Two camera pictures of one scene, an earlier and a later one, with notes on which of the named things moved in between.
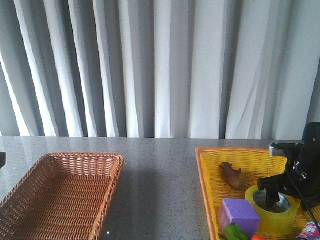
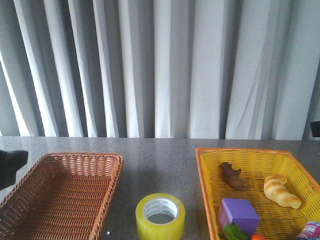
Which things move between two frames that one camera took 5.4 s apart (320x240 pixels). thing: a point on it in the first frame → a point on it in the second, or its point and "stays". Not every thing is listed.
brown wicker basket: x=63 y=196 stays
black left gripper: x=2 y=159 → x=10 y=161
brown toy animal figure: x=233 y=176 stays
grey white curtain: x=232 y=69 stays
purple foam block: x=241 y=212 stays
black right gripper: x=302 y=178 → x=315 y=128
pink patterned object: x=311 y=231 stays
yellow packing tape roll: x=275 y=224 → x=160 y=216
